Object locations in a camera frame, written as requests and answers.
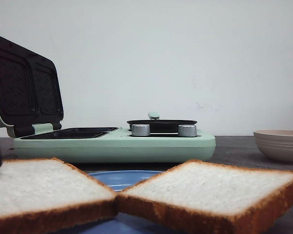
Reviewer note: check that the black frying pan green handle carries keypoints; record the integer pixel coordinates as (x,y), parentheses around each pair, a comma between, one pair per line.
(158,125)

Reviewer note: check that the left silver control knob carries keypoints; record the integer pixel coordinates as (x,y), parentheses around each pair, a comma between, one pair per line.
(140,130)

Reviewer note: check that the blue round plate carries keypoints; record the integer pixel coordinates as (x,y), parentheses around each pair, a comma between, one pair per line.
(122,223)

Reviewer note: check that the beige ribbed bowl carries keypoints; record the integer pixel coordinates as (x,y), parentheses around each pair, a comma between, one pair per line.
(275,144)

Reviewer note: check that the right silver control knob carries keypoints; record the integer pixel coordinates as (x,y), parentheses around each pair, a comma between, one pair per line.
(187,130)

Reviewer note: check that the white bread slice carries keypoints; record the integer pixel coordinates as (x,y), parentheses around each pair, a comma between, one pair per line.
(40,196)
(207,198)

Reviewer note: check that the mint green sandwich maker lid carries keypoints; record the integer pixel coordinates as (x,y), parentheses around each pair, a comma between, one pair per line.
(30,96)

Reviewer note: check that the silver control knob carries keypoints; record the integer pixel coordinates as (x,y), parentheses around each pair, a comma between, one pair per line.
(187,130)
(140,130)

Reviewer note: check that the mint green breakfast maker base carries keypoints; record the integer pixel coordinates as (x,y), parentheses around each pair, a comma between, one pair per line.
(113,145)

